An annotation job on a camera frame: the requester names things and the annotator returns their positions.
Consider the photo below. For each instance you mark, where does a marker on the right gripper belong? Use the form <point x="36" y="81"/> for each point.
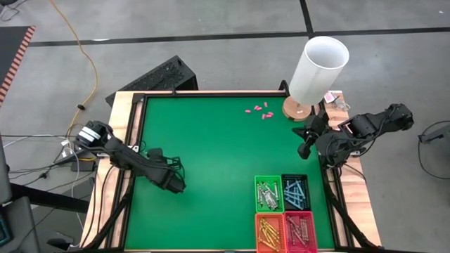
<point x="318" y="135"/>

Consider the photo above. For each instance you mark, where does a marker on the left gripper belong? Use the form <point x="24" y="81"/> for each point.
<point x="174" y="184"/>

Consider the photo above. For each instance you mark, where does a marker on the brown crayon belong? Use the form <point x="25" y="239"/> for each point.
<point x="302" y="228"/>
<point x="307" y="230"/>
<point x="299" y="236"/>
<point x="293" y="222"/>

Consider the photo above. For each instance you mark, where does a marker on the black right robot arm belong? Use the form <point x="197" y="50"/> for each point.
<point x="369" y="130"/>

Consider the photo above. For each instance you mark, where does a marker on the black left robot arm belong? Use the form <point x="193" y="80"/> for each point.
<point x="130" y="158"/>

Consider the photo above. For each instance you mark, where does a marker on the pink eraser packet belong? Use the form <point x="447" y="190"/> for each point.
<point x="331" y="96"/>

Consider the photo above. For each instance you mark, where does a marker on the clear plastic bag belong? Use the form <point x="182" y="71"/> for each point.
<point x="342" y="104"/>

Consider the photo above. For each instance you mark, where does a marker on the green table mat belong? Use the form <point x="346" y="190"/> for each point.
<point x="218" y="147"/>

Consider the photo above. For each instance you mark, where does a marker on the white shade wooden base lamp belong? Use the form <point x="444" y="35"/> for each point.
<point x="316" y="70"/>

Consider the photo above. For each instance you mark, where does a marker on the black plastic basket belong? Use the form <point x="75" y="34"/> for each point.
<point x="307" y="205"/>

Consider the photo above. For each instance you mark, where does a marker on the wooden table side board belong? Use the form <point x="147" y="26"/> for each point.
<point x="117" y="112"/>
<point x="351" y="189"/>

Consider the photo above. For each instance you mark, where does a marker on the green plastic basket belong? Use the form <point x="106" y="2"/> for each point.
<point x="256" y="210"/>

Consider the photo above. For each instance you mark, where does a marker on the orange plastic basket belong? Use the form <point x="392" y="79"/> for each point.
<point x="257" y="250"/>

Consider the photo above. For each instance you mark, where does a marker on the gray power strip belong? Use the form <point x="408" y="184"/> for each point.
<point x="70" y="156"/>

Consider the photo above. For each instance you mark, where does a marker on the black perforated case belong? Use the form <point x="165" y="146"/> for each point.
<point x="158" y="77"/>

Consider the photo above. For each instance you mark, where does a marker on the pink plastic basket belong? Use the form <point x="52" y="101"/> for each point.
<point x="299" y="248"/>

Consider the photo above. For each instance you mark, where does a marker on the black orange-striped floor mat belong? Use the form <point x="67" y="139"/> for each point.
<point x="10" y="45"/>

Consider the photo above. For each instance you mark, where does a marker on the black aluminium table frame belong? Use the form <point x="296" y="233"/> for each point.
<point x="228" y="95"/>

